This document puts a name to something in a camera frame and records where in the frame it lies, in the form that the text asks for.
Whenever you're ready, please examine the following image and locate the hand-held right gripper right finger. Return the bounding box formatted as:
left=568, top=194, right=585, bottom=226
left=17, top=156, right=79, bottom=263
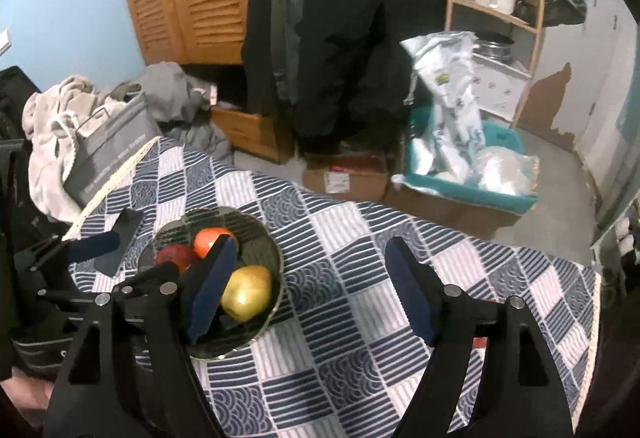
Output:
left=386, top=237, right=576, bottom=438

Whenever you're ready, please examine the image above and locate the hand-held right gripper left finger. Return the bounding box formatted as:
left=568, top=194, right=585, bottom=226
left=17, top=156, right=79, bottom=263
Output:
left=44, top=234, right=240, bottom=438

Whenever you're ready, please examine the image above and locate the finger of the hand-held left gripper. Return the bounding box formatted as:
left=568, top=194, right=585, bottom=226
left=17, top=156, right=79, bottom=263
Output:
left=111, top=262, right=182, bottom=299
left=14, top=232, right=123, bottom=271

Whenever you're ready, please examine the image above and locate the red apple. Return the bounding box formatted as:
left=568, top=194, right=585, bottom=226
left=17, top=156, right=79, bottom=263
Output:
left=156, top=244, right=198, bottom=275

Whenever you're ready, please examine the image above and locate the green mango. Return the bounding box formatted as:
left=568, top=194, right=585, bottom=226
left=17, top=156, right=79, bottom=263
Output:
left=221, top=265, right=273, bottom=323

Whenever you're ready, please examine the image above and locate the orange yellow fruit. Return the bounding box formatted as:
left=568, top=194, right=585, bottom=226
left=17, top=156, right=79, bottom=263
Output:
left=194, top=228, right=236, bottom=259

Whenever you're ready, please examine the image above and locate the dark glass bowl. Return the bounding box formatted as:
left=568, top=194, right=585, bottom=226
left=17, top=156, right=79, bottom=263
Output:
left=137, top=207, right=285, bottom=360

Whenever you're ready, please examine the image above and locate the person's left hand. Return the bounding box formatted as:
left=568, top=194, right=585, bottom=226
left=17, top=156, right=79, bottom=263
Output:
left=0, top=365, right=57, bottom=425

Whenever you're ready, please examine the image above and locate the black smartphone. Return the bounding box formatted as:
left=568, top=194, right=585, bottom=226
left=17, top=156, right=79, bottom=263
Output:
left=92, top=209, right=143, bottom=277

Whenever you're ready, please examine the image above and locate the blue white patterned tablecloth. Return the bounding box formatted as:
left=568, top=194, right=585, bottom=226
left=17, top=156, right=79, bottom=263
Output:
left=65, top=135, right=603, bottom=438

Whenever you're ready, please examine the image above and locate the large cardboard box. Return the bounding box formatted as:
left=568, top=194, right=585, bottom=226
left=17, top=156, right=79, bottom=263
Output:
left=385, top=183, right=531, bottom=239

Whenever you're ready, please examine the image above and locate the grey storage bag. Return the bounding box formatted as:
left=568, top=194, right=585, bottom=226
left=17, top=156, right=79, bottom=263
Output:
left=64, top=90, right=163, bottom=209

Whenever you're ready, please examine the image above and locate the small cardboard box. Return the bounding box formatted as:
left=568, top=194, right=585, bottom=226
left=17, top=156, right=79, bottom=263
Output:
left=301, top=153, right=391, bottom=203

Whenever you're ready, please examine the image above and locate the beige cloth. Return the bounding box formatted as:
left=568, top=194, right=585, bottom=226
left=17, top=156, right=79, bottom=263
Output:
left=24, top=75, right=126, bottom=223

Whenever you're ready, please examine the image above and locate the clear plastic bag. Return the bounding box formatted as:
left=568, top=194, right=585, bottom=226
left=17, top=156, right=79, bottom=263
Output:
left=472, top=145, right=541, bottom=196

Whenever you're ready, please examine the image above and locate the grey clothing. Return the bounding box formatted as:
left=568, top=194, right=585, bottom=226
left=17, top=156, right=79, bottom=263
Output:
left=107, top=62, right=233, bottom=163

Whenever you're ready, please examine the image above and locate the teal plastic bin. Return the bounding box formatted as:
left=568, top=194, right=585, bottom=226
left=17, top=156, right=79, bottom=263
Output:
left=391, top=106, right=540, bottom=213

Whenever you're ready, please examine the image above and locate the white printed plastic bag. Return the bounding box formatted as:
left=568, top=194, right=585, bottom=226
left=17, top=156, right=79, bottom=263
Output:
left=400, top=32, right=486, bottom=183

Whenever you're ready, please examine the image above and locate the white patterned box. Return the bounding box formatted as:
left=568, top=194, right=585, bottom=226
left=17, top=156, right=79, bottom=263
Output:
left=472, top=55, right=531, bottom=123

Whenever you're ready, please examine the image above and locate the dark round pan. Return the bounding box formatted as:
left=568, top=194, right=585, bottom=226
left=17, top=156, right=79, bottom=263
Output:
left=475, top=34, right=516, bottom=63

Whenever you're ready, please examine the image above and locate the black coat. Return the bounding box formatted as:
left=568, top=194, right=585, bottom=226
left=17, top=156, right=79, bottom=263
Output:
left=241, top=0, right=448, bottom=151

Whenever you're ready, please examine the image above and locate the wooden shelf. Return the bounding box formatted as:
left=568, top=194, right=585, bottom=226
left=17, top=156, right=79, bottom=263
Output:
left=444, top=0, right=548, bottom=129

